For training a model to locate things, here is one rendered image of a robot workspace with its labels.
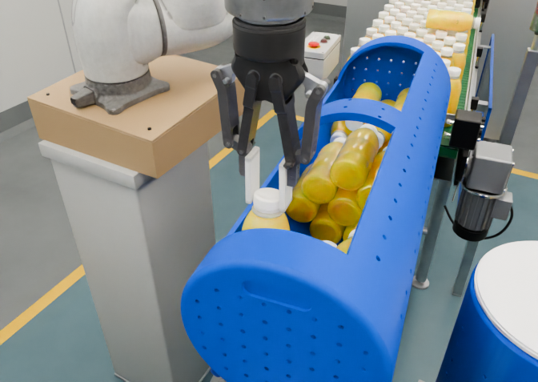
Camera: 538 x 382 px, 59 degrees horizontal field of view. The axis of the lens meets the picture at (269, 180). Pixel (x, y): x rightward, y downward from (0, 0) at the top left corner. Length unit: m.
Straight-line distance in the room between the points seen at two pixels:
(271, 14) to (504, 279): 0.60
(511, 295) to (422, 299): 1.41
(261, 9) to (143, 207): 0.83
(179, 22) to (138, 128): 0.26
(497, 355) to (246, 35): 0.60
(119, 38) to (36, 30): 2.71
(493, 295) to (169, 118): 0.75
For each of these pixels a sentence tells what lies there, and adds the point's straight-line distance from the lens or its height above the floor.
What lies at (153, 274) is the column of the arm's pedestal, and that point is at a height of 0.67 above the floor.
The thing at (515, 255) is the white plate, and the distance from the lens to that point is 0.94.
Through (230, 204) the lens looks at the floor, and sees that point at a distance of 2.67.
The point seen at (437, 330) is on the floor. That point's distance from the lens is 2.16.
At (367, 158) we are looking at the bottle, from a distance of 0.88.
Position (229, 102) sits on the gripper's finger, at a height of 1.37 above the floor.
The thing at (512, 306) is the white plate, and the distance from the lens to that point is 0.85.
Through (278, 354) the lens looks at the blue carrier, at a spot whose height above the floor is 1.08.
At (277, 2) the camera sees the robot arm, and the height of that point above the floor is 1.50.
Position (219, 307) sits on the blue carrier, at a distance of 0.63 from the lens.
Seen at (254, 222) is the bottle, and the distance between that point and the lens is 0.61.
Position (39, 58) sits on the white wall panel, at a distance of 3.88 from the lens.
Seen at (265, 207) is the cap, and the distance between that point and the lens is 0.60.
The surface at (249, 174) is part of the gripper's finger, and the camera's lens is 0.59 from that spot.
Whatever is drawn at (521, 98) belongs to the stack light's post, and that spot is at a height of 0.94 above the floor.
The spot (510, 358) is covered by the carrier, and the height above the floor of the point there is 1.00.
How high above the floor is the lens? 1.61
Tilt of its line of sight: 34 degrees down
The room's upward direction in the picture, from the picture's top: straight up
